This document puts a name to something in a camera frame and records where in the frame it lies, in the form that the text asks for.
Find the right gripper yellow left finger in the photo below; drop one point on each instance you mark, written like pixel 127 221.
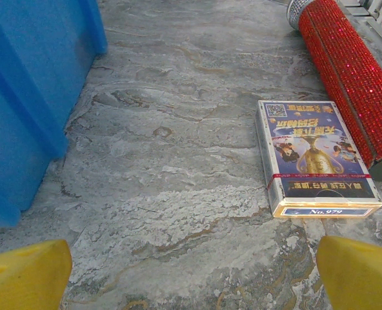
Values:
pixel 26 277

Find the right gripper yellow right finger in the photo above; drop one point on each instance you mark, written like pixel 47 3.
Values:
pixel 358 277

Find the playing card box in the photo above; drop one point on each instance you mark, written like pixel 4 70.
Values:
pixel 317 151

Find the blue three-compartment bin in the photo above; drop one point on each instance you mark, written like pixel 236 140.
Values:
pixel 26 97

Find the red glitter tube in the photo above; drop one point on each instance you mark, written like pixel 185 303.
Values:
pixel 349 64

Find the aluminium side rail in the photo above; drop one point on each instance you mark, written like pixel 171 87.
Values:
pixel 381 16

